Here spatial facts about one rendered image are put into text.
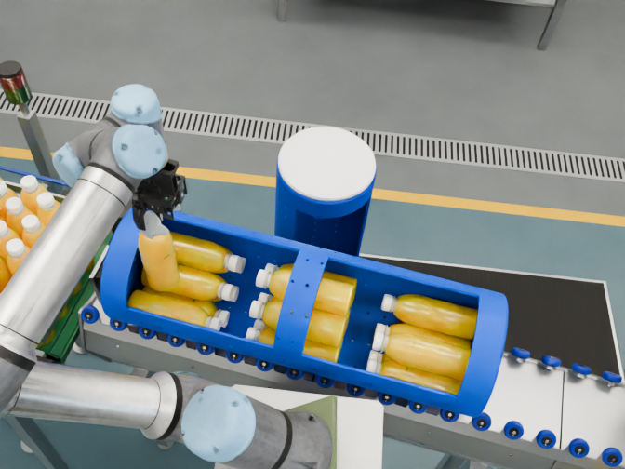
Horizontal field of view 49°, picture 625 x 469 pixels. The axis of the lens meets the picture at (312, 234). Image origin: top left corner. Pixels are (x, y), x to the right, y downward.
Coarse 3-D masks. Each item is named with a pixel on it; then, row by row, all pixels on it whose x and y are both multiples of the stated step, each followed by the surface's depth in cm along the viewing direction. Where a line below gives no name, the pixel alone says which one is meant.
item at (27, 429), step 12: (12, 420) 185; (24, 420) 189; (24, 432) 192; (36, 432) 198; (36, 444) 200; (48, 444) 209; (36, 456) 212; (48, 456) 211; (48, 468) 220; (60, 468) 223
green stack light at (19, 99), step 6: (6, 90) 177; (18, 90) 178; (24, 90) 179; (30, 90) 182; (6, 96) 180; (12, 96) 179; (18, 96) 179; (24, 96) 180; (30, 96) 182; (12, 102) 181; (18, 102) 180; (24, 102) 181
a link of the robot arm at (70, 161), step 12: (108, 120) 109; (84, 132) 108; (96, 132) 103; (72, 144) 105; (84, 144) 103; (60, 156) 104; (72, 156) 104; (84, 156) 103; (60, 168) 106; (72, 168) 104; (84, 168) 104; (72, 180) 106
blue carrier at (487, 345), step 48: (240, 240) 168; (288, 240) 157; (240, 288) 174; (288, 288) 145; (384, 288) 168; (432, 288) 163; (480, 288) 153; (192, 336) 153; (240, 336) 167; (288, 336) 146; (480, 336) 141; (384, 384) 147; (480, 384) 141
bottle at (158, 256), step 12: (144, 240) 139; (156, 240) 139; (168, 240) 141; (144, 252) 141; (156, 252) 140; (168, 252) 143; (144, 264) 145; (156, 264) 144; (168, 264) 145; (156, 276) 147; (168, 276) 149; (156, 288) 152; (168, 288) 152
